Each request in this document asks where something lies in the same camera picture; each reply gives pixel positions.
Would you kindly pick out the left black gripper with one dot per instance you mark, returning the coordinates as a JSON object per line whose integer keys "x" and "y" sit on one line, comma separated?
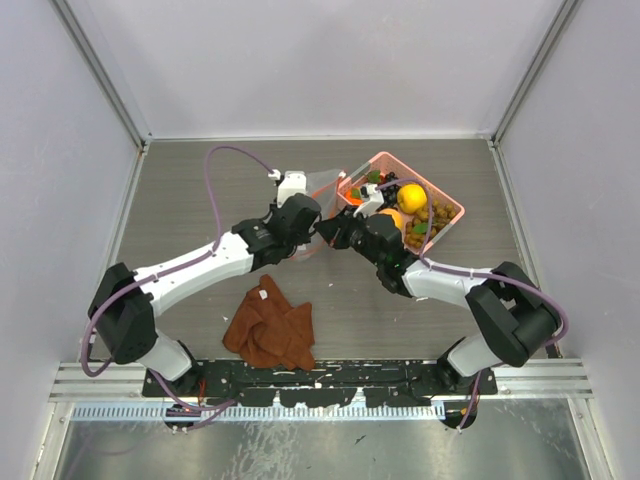
{"x": 303, "y": 238}

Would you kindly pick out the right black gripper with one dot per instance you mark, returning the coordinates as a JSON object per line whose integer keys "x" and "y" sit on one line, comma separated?
{"x": 329, "y": 228}

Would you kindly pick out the orange persimmon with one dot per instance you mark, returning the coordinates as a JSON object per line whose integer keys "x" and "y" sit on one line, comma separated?
{"x": 353, "y": 196}

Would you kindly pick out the clear zip top bag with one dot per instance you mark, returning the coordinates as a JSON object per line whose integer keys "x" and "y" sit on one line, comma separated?
{"x": 323, "y": 188}

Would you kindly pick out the orange peach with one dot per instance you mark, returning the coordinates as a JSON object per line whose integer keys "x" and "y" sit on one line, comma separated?
{"x": 396, "y": 217}

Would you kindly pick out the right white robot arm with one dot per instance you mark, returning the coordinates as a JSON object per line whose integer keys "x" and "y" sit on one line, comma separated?
{"x": 514, "y": 317}

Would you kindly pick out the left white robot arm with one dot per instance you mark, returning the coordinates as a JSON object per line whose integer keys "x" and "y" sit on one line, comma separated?
{"x": 128, "y": 302}

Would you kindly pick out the dark grape bunch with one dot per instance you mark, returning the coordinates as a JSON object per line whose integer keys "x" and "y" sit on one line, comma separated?
{"x": 389, "y": 193}

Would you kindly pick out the brown longan bunch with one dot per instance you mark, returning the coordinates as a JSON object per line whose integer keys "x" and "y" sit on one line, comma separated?
{"x": 423, "y": 227}

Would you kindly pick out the yellow apple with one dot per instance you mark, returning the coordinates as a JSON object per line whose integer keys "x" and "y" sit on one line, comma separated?
{"x": 411, "y": 198}

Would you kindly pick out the pink plastic basket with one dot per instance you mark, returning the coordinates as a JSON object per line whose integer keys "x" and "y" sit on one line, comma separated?
{"x": 386, "y": 162}

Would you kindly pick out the brown cloth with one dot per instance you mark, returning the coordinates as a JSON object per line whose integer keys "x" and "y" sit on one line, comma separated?
{"x": 267, "y": 331}

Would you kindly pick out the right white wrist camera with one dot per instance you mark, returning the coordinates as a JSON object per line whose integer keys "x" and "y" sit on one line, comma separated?
{"x": 288, "y": 184}

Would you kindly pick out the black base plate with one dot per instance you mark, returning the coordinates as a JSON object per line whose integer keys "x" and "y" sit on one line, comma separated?
{"x": 393, "y": 383}

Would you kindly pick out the grey slotted cable duct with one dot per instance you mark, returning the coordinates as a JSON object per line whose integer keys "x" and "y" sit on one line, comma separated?
{"x": 160, "y": 411}

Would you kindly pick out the aluminium frame rail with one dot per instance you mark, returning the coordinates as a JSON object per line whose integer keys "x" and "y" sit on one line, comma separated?
{"x": 541, "y": 378}

